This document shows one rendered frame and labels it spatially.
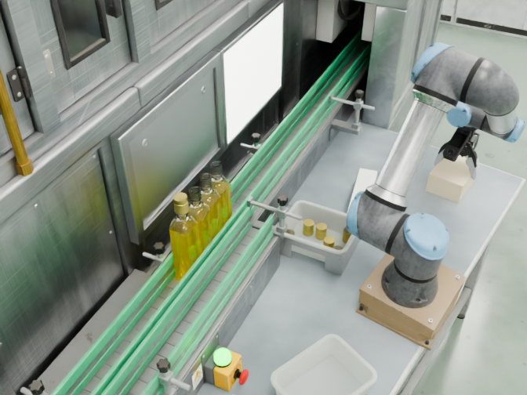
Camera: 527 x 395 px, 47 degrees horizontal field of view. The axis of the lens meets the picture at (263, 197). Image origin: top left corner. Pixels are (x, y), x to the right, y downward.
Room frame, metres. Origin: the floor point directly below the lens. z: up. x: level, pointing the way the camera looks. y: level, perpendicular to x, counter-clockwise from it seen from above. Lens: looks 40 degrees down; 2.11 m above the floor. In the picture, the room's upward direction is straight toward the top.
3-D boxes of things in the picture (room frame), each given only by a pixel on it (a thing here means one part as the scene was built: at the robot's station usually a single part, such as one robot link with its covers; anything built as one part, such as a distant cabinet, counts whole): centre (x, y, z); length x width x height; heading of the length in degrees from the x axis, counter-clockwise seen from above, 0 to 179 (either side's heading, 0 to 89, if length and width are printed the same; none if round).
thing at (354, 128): (1.88, -0.32, 0.90); 0.17 x 0.05 x 0.22; 64
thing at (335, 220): (1.36, -0.17, 0.80); 0.22 x 0.17 x 0.09; 64
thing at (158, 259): (1.11, 0.29, 0.94); 0.07 x 0.04 x 0.13; 64
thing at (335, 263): (1.37, -0.15, 0.79); 0.27 x 0.17 x 0.08; 64
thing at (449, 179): (1.67, -0.66, 0.79); 0.16 x 0.12 x 0.07; 145
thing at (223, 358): (0.89, 0.10, 0.84); 0.04 x 0.04 x 0.03
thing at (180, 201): (1.12, 0.20, 1.14); 0.04 x 0.04 x 0.04
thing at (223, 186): (1.28, 0.12, 0.99); 0.06 x 0.06 x 0.21; 64
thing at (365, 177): (1.56, -0.33, 0.78); 0.24 x 0.06 x 0.06; 163
